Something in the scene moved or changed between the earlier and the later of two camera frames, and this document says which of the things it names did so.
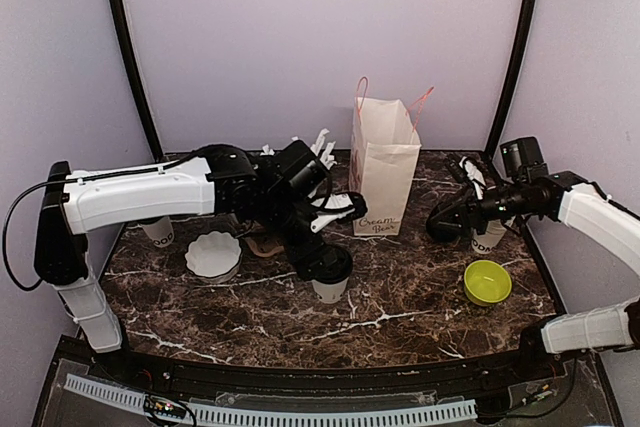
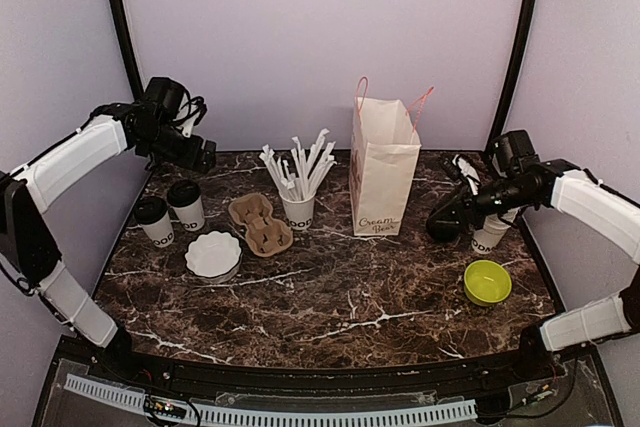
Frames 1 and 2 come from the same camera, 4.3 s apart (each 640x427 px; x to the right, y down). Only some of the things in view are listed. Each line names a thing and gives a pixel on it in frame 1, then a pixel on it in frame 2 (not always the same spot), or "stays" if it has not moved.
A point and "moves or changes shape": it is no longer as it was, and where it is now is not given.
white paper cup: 160,231 stays
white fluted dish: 214,258 stays
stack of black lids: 449,222 stays
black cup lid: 335,265 moves or changes shape
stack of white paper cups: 485,243 stays
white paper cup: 330,293 → 191,216
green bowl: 486,282 stays
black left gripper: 302,252 → 189,157
